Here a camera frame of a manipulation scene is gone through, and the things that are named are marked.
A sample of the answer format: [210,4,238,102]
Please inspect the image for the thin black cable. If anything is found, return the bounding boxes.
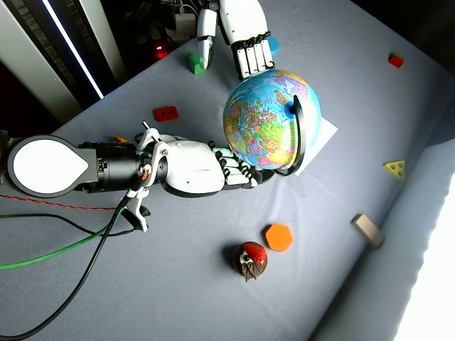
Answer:
[0,212,138,238]

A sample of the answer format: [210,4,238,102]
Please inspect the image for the red block with holes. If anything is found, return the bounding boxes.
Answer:
[152,105,179,123]

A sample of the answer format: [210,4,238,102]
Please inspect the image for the green cube block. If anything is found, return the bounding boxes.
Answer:
[188,53,208,75]

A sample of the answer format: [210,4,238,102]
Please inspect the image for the yellow triangle block with holes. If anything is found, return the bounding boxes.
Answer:
[382,160,406,183]

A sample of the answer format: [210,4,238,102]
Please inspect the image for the green cable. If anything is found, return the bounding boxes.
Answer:
[0,205,129,271]

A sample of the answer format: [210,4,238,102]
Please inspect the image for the thick black cable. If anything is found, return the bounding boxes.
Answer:
[0,198,131,341]

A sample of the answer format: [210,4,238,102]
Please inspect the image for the frame post with light strip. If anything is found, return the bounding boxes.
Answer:
[0,0,127,124]

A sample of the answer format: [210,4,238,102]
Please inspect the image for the white power adaptor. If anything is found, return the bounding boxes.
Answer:
[173,13,198,40]

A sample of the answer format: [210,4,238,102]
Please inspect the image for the world globe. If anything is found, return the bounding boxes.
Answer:
[223,69,323,178]

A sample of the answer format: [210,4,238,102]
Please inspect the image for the grey rectangular block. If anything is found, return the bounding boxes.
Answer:
[351,213,386,249]

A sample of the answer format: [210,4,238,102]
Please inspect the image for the grey tablecloth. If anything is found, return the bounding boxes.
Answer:
[0,0,455,341]

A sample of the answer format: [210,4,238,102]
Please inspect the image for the orange hexagon block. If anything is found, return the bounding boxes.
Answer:
[263,222,295,253]

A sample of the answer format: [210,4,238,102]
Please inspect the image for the toy cupcake with strawberry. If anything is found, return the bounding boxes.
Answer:
[232,242,268,283]

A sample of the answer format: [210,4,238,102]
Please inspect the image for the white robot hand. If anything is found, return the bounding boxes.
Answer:
[196,0,277,81]
[159,136,277,198]

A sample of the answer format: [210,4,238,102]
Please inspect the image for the white paper sheet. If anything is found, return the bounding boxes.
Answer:
[294,114,339,178]

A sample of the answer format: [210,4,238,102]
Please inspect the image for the red twisted wire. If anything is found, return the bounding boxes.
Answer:
[0,193,118,211]

